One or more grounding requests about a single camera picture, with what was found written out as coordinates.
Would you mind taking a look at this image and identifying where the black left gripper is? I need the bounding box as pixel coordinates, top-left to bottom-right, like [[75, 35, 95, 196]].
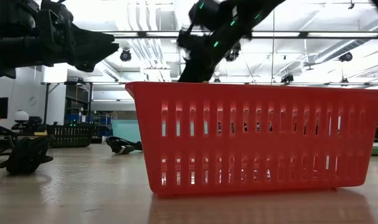
[[0, 12, 120, 78]]

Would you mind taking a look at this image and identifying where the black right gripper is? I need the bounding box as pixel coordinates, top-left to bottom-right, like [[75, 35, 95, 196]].
[[177, 23, 250, 83]]

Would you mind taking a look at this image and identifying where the black cable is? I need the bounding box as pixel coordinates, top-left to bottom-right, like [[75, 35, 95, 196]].
[[106, 136, 143, 156]]

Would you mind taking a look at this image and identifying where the black cable bundle red strap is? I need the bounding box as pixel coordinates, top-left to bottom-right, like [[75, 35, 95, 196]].
[[0, 134, 54, 175]]

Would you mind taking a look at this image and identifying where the teal translucent plastic bin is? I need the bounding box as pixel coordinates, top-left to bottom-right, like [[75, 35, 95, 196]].
[[111, 119, 143, 144]]

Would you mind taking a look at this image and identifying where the black shelving rack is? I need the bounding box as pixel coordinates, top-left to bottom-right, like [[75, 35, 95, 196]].
[[40, 81, 95, 125]]

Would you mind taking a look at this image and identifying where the black overhead light beam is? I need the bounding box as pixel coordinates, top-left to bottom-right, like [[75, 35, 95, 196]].
[[103, 30, 378, 39]]

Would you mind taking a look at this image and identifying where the black slotted basket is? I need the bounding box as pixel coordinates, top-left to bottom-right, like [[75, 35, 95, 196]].
[[47, 123, 95, 149]]

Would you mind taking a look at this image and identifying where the red slotted plastic basket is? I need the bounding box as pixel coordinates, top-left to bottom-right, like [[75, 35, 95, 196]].
[[125, 81, 378, 197]]

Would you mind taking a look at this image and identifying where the white globe lamp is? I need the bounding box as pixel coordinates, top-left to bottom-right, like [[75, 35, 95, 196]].
[[14, 110, 30, 123]]

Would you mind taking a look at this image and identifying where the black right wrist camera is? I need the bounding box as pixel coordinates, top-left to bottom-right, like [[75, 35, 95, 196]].
[[176, 29, 197, 49]]

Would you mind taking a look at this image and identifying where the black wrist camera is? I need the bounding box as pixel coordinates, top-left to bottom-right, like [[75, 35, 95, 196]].
[[40, 0, 74, 22], [176, 29, 197, 49]]

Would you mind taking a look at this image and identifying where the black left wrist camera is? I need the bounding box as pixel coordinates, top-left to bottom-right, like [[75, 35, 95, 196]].
[[40, 0, 74, 22]]

